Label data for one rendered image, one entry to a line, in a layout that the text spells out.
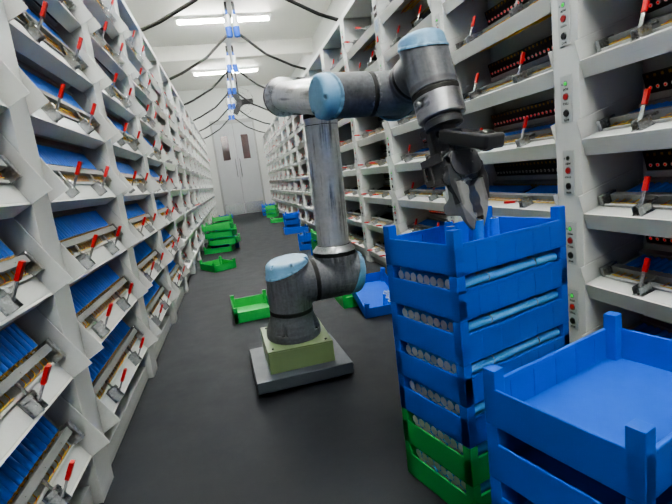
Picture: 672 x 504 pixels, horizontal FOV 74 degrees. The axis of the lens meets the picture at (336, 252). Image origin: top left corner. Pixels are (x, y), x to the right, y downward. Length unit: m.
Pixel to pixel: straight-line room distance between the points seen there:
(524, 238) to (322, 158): 0.79
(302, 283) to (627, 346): 0.95
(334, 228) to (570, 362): 0.92
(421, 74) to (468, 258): 0.34
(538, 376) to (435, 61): 0.56
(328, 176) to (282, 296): 0.42
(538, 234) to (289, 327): 0.88
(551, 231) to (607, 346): 0.24
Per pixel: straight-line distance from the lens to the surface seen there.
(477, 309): 0.83
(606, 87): 1.44
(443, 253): 0.79
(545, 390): 0.76
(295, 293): 1.48
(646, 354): 0.86
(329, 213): 1.49
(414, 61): 0.89
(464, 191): 0.84
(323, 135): 1.49
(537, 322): 0.96
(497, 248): 0.84
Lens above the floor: 0.68
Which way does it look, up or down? 10 degrees down
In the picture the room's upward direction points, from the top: 7 degrees counter-clockwise
